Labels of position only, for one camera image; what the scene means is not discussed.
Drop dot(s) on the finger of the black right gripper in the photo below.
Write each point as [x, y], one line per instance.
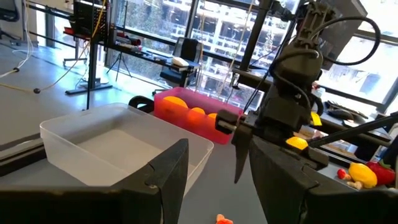
[242, 146]

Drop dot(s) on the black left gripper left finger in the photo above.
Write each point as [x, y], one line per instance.
[161, 186]

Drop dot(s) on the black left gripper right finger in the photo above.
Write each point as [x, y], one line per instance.
[295, 193]

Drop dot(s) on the large yellow toy lemon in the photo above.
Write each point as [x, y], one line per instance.
[297, 142]

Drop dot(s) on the orange toy citrus fruit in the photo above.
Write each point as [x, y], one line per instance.
[198, 110]
[213, 115]

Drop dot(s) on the red cap toy mushroom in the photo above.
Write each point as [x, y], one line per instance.
[341, 173]

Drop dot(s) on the small toy mushroom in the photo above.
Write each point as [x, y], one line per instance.
[355, 185]
[222, 219]

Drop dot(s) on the large orange toy mango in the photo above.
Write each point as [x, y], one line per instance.
[175, 101]

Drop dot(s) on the red toy tomato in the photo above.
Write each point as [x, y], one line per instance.
[384, 172]

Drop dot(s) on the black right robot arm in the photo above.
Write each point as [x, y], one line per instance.
[311, 18]

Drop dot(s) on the magenta plastic basket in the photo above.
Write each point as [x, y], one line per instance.
[199, 130]

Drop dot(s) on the dark grey table mat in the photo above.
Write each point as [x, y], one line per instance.
[214, 186]

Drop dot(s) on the clear plastic bin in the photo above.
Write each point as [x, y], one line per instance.
[109, 146]

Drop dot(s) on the black office chair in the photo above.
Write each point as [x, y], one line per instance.
[186, 62]

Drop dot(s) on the white rounded object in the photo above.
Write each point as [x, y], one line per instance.
[180, 61]

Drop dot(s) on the black tripod stand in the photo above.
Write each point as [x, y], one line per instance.
[119, 62]

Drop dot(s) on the dark cluttered desk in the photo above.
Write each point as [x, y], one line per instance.
[136, 51]

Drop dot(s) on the black pegboard stand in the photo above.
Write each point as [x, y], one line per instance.
[92, 46]

